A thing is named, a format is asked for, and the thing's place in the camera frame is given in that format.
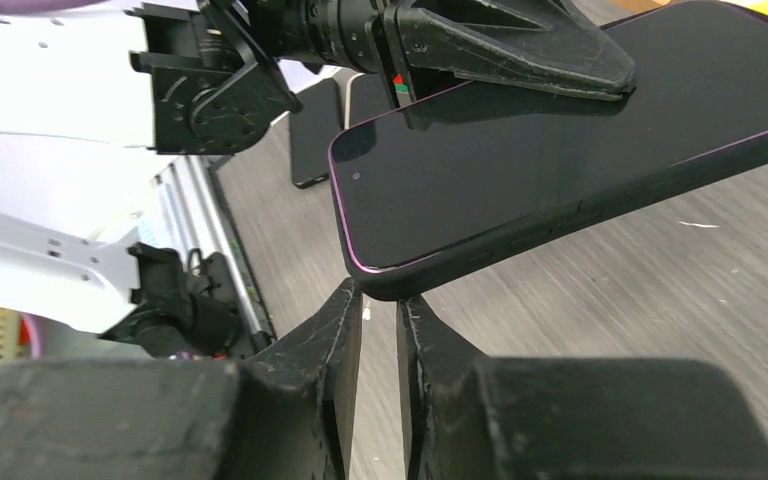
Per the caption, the black phone near left edge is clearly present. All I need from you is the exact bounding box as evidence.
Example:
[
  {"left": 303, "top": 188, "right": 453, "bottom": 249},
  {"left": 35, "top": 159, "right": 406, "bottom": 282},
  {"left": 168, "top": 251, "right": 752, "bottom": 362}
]
[{"left": 289, "top": 78, "right": 343, "bottom": 189}]

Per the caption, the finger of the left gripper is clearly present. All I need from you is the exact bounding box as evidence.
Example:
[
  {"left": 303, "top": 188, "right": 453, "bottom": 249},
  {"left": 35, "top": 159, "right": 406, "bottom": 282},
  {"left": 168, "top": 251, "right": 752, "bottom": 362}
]
[{"left": 383, "top": 0, "right": 637, "bottom": 101}]

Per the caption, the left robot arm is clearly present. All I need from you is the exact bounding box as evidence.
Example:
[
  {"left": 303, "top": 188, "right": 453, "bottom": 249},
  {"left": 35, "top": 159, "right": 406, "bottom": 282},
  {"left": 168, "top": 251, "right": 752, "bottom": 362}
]
[{"left": 0, "top": 1, "right": 635, "bottom": 357}]

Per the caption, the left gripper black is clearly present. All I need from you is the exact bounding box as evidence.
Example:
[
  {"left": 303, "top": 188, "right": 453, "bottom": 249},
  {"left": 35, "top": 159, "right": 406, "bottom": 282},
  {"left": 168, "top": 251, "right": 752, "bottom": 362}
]
[{"left": 244, "top": 0, "right": 415, "bottom": 108}]

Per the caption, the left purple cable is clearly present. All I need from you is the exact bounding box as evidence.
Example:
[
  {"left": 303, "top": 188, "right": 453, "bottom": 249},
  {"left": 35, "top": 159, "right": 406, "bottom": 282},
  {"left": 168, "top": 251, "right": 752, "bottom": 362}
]
[{"left": 0, "top": 0, "right": 114, "bottom": 16}]

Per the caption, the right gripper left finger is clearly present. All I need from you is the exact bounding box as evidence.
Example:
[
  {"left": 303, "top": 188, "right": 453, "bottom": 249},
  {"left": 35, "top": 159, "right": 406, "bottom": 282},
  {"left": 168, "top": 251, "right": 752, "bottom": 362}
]
[{"left": 0, "top": 280, "right": 363, "bottom": 479}]

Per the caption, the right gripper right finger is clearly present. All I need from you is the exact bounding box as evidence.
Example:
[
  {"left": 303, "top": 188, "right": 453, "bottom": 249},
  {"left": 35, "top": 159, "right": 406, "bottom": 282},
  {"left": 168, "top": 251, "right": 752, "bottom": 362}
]
[{"left": 397, "top": 297, "right": 768, "bottom": 479}]

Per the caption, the phone in beige case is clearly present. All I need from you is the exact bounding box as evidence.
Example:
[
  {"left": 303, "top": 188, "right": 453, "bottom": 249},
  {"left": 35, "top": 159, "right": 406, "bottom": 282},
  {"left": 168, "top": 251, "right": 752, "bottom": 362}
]
[{"left": 343, "top": 74, "right": 393, "bottom": 129}]

